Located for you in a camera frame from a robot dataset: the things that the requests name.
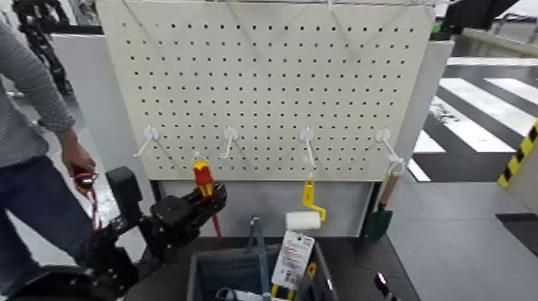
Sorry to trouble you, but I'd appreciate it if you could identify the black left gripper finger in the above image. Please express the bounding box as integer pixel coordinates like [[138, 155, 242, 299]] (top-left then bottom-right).
[[183, 189, 212, 214], [194, 183, 229, 231]]

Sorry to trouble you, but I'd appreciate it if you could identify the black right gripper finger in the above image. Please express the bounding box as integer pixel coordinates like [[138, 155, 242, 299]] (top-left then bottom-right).
[[374, 272, 398, 301]]

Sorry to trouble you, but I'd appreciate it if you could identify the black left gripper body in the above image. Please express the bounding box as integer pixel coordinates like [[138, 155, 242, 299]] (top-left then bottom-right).
[[140, 195, 199, 253]]

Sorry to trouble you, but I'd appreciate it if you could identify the red yellow screwdriver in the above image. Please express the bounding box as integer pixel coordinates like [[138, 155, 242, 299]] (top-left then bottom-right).
[[191, 159, 223, 240]]

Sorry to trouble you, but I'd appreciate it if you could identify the red black corded handheld switch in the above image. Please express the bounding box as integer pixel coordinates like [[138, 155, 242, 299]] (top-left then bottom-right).
[[73, 166, 103, 232]]

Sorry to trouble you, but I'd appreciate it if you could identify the grey teal plastic crate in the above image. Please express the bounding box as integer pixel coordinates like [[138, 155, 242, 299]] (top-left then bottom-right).
[[187, 215, 339, 301]]

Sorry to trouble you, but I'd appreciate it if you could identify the person hand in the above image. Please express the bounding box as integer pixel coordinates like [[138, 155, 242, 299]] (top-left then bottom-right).
[[60, 130, 98, 179]]

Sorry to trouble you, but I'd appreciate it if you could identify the white pegboard hook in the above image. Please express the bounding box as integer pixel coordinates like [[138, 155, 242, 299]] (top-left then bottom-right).
[[223, 126, 240, 160], [299, 126, 316, 178], [133, 125, 162, 159], [375, 127, 407, 175]]

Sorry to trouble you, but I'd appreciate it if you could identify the white printed packaging card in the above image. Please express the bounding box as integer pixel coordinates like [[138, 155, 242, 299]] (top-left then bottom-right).
[[271, 230, 316, 291]]

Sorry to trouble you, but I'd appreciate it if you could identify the white packaged item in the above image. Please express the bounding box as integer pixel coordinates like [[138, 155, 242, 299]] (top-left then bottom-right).
[[216, 287, 270, 301]]

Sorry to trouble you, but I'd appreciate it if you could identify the yellow black packaged tool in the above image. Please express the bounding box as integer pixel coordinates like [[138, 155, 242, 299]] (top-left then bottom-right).
[[271, 262, 319, 301]]

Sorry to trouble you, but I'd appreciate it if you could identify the beige perforated pegboard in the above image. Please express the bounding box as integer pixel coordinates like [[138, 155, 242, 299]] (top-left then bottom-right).
[[95, 0, 438, 183]]

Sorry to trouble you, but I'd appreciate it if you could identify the person torso with jeans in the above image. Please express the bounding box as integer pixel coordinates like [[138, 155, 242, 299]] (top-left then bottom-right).
[[0, 75, 95, 297]]

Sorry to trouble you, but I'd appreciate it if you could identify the yellow black striped barrier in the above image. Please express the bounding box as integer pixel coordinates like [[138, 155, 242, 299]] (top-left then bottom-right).
[[496, 119, 538, 215]]

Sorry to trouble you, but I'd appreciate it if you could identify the grey sleeved person arm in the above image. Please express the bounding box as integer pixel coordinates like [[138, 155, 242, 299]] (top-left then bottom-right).
[[0, 18, 78, 134]]

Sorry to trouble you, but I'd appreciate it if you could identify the black equipment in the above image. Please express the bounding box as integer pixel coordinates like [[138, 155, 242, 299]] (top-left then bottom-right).
[[439, 0, 522, 37]]

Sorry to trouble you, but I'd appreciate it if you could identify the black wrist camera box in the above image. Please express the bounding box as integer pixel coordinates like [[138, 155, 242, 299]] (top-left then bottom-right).
[[106, 166, 145, 228]]

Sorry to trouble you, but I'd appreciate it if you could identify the wooden handled green trowel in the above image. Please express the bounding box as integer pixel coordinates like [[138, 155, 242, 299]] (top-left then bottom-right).
[[363, 171, 403, 244]]

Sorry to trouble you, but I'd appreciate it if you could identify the yellow handled paint roller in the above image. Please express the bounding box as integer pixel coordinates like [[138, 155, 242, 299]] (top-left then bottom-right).
[[284, 176, 328, 231]]

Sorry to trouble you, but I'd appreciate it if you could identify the black cable drag chain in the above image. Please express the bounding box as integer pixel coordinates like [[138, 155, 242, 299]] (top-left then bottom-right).
[[11, 0, 74, 98]]

